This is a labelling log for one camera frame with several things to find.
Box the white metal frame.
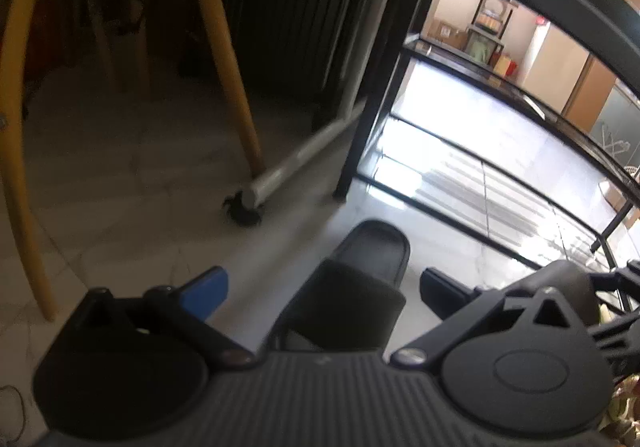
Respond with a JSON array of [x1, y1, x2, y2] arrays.
[[205, 0, 417, 209]]

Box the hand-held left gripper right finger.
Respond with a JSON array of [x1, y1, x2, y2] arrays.
[[389, 267, 587, 370]]

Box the wooden door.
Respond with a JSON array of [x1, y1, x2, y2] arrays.
[[560, 54, 617, 128]]

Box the cardboard boxes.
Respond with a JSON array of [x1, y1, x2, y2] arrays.
[[429, 20, 469, 48]]

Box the yellow chair leg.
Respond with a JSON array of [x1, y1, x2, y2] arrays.
[[0, 0, 62, 323], [182, 0, 266, 176]]

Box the wooden shelf unit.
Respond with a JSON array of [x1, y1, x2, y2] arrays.
[[465, 0, 517, 64]]

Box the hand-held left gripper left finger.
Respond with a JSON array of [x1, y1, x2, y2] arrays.
[[74, 265, 257, 374]]

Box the white folding rack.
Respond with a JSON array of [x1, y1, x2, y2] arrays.
[[590, 122, 632, 159]]

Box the camouflage clothing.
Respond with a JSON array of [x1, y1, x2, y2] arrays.
[[597, 367, 640, 447]]

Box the thin floor cable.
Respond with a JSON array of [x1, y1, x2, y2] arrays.
[[0, 384, 27, 434]]

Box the black caster wheel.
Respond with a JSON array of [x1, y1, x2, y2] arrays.
[[222, 194, 264, 228]]

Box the black slipper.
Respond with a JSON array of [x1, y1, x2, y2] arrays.
[[272, 220, 412, 354]]

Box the red box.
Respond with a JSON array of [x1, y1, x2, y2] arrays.
[[492, 52, 522, 78]]

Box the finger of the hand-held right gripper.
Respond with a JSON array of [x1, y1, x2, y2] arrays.
[[586, 261, 640, 312], [589, 313, 640, 378]]

